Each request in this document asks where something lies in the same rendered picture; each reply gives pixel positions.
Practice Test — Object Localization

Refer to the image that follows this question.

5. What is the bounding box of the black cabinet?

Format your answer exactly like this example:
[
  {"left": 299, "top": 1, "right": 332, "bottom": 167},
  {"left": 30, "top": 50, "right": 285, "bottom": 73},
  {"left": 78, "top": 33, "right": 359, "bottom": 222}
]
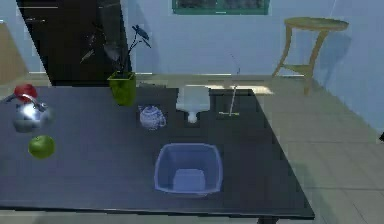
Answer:
[{"left": 15, "top": 0, "right": 133, "bottom": 87}]

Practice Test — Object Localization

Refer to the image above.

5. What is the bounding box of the dark grey table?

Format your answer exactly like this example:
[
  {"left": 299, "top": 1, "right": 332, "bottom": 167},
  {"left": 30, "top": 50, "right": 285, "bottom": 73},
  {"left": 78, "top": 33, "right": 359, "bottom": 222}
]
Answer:
[{"left": 0, "top": 85, "right": 316, "bottom": 224}]

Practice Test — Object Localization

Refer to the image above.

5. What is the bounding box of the silver kettle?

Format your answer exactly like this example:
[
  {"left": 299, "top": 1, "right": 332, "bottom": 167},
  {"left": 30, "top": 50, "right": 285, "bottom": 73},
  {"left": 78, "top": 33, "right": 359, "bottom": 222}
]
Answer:
[{"left": 1, "top": 93, "right": 54, "bottom": 134}]

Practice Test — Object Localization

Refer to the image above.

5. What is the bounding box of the blue plastic basin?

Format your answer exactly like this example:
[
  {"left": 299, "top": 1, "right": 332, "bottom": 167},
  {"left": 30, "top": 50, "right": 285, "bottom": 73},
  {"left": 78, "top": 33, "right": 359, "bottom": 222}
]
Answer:
[{"left": 153, "top": 143, "right": 224, "bottom": 197}]

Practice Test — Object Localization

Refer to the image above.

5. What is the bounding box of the green framed window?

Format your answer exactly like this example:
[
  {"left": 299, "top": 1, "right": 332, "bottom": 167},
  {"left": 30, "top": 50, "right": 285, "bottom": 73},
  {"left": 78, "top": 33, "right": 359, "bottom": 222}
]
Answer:
[{"left": 171, "top": 0, "right": 271, "bottom": 16}]

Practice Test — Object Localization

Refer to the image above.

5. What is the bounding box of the red tomato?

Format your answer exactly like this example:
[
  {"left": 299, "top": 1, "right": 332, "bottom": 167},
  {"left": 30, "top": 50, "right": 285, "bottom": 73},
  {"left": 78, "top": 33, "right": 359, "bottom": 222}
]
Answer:
[{"left": 13, "top": 83, "right": 39, "bottom": 103}]

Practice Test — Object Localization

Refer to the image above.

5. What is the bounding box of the tan round side table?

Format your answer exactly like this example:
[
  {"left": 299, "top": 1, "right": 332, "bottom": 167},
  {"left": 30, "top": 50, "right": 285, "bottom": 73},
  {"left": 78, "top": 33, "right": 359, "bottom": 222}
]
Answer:
[{"left": 271, "top": 16, "right": 350, "bottom": 97}]

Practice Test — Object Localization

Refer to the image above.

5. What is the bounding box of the house plant in green pot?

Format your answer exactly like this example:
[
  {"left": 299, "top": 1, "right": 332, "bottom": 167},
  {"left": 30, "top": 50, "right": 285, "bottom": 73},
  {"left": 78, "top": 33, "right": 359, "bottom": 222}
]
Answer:
[{"left": 79, "top": 24, "right": 152, "bottom": 107}]

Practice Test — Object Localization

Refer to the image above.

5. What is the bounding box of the blue white teapot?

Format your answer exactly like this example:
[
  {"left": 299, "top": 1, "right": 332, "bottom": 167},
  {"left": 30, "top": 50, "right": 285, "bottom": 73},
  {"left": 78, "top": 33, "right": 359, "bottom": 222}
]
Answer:
[{"left": 138, "top": 105, "right": 167, "bottom": 131}]

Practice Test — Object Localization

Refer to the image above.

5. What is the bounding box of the green apple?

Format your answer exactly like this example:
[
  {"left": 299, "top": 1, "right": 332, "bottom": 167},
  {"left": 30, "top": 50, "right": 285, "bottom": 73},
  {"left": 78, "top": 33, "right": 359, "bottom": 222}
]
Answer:
[{"left": 27, "top": 134, "right": 57, "bottom": 160}]

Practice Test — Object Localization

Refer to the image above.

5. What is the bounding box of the thin pale floor lamp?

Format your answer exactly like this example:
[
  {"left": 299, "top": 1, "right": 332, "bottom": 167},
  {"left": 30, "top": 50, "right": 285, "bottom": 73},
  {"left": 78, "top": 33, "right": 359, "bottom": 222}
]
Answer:
[{"left": 218, "top": 53, "right": 242, "bottom": 117}]

